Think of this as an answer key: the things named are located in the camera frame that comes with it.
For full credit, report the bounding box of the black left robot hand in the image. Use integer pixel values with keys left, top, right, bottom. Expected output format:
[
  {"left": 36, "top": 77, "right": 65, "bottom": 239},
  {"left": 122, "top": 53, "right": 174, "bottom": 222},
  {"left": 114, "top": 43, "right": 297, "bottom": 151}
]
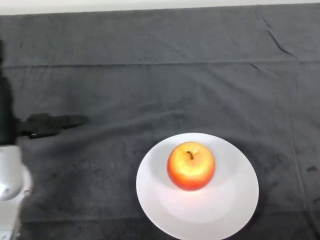
[{"left": 0, "top": 39, "right": 91, "bottom": 146}]

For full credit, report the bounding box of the red yellow apple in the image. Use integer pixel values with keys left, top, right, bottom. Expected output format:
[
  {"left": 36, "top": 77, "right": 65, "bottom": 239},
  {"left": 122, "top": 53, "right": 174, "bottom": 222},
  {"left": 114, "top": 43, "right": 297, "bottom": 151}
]
[{"left": 166, "top": 141, "right": 216, "bottom": 192}]

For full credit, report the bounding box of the white round plate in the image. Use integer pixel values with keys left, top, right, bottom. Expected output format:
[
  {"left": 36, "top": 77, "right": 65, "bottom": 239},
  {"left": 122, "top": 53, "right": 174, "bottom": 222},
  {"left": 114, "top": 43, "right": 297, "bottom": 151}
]
[{"left": 135, "top": 132, "right": 260, "bottom": 240}]

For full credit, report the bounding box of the black table cloth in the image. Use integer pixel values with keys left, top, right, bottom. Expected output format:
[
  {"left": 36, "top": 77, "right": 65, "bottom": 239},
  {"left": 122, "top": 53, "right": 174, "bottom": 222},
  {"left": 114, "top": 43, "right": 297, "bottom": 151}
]
[{"left": 0, "top": 5, "right": 320, "bottom": 240}]

